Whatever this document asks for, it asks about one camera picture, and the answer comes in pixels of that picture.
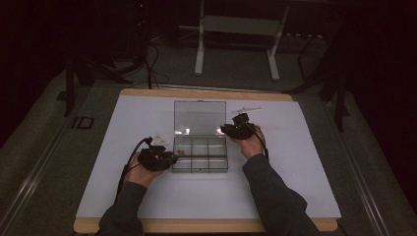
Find black floor cables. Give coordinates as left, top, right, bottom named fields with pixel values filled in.
left=144, top=30, right=198, bottom=90

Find metal floor rail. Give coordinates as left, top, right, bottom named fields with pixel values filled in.
left=323, top=100, right=392, bottom=236
left=0, top=107, right=85, bottom=232

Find person's left hand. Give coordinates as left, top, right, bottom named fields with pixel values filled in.
left=124, top=149, right=164, bottom=189

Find transparent grey compartment box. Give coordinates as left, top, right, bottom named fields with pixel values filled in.
left=171, top=99, right=229, bottom=174

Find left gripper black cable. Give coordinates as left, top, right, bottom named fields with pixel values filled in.
left=114, top=136, right=154, bottom=202

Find white table mat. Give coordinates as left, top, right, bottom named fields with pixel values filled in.
left=75, top=94, right=342, bottom=220

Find black metal stand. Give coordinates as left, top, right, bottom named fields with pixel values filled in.
left=283, top=30, right=351, bottom=133

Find white metal stand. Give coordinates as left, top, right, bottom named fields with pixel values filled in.
left=193, top=0, right=292, bottom=83

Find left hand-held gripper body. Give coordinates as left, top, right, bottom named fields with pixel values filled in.
left=137, top=133, right=171, bottom=172

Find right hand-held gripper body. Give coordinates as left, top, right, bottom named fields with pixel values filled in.
left=231, top=106, right=263, bottom=141

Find person's right hand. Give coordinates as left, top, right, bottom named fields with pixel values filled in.
left=228, top=125, right=266, bottom=160

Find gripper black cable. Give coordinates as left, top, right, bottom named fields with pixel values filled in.
left=255, top=125, right=270, bottom=162
left=114, top=136, right=154, bottom=202

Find black tripod stand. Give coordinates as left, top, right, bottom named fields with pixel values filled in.
left=56, top=0, right=151, bottom=118

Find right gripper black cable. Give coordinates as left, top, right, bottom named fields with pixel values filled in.
left=255, top=125, right=270, bottom=162

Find wooden table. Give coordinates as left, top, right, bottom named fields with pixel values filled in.
left=73, top=88, right=339, bottom=235

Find black floor bracket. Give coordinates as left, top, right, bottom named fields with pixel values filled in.
left=71, top=115, right=95, bottom=130

